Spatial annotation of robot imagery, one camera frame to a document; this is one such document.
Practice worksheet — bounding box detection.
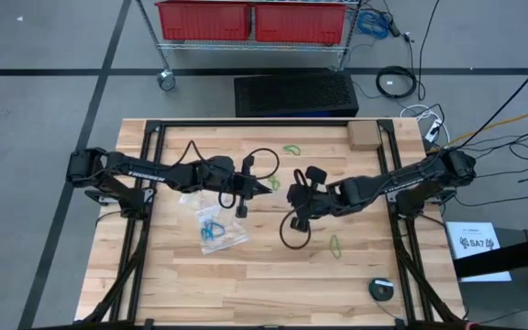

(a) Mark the clear plastic zip bag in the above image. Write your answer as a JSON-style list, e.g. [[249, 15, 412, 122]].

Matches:
[[193, 204, 250, 256], [178, 191, 222, 216]]

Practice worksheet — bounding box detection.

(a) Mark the red plastic storage bin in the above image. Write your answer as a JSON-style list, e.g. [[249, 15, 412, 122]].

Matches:
[[253, 2, 348, 46], [154, 1, 252, 42]]

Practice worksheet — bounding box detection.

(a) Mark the black perforated computer case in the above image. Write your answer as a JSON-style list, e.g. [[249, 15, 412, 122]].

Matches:
[[233, 71, 360, 119]]

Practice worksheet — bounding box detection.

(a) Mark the white SA7 paper sign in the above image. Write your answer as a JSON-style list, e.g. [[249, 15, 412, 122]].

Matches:
[[445, 221, 512, 283]]

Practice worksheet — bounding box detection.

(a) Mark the black coiled cable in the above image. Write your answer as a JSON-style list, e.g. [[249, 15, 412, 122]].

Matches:
[[375, 65, 419, 100]]

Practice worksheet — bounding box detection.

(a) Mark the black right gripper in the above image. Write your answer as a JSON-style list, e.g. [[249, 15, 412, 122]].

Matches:
[[286, 165, 334, 234]]

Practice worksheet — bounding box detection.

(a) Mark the yellow cable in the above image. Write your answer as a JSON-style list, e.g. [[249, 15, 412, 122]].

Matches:
[[428, 104, 528, 152]]

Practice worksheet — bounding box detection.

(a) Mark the small cardboard box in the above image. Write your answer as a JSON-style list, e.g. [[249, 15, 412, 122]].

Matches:
[[346, 120, 383, 151]]

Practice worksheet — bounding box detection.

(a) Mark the long black cable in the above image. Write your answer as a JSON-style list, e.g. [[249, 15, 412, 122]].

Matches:
[[446, 58, 528, 152]]

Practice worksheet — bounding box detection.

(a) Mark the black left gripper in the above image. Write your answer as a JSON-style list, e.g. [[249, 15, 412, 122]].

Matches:
[[220, 154, 274, 219]]

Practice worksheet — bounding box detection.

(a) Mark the chrome wire shelving cart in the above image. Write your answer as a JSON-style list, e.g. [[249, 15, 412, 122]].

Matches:
[[134, 0, 366, 93]]

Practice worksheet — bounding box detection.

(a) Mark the white power strip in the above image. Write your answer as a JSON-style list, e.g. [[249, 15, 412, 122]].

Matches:
[[423, 117, 444, 144]]

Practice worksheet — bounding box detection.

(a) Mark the black aluminium table frame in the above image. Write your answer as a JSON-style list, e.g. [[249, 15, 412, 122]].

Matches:
[[80, 117, 469, 330]]

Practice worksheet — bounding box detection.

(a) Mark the grey caster wheel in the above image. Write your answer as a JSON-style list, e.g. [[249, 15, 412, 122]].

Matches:
[[156, 68, 177, 93]]

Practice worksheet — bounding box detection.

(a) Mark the grey metal cabinet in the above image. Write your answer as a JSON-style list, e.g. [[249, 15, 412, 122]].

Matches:
[[446, 226, 528, 330]]

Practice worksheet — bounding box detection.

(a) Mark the blue coiled cable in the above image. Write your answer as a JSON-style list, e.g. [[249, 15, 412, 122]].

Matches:
[[355, 9, 392, 40]]

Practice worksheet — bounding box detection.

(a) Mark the white cable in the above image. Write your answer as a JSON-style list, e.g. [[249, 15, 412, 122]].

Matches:
[[399, 104, 451, 148]]

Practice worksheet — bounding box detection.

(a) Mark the black looped gripper cable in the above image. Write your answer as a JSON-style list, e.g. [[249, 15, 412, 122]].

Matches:
[[279, 205, 313, 251], [245, 147, 281, 182]]

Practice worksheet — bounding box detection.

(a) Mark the black flat bar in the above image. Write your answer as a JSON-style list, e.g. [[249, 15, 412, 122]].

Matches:
[[452, 233, 528, 280]]

